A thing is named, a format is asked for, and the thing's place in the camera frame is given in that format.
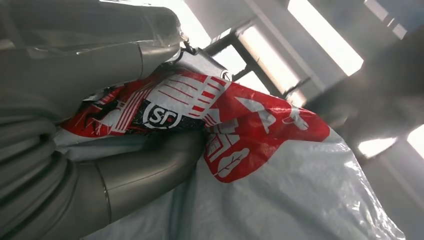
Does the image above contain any bright ceiling light panel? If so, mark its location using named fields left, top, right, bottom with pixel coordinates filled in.
left=287, top=0, right=365, bottom=77
left=357, top=136, right=397, bottom=160
left=406, top=123, right=424, bottom=161
left=237, top=25, right=301, bottom=96
left=363, top=0, right=408, bottom=41

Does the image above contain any grey red courier bag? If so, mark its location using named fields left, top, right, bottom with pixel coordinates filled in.
left=53, top=46, right=407, bottom=240

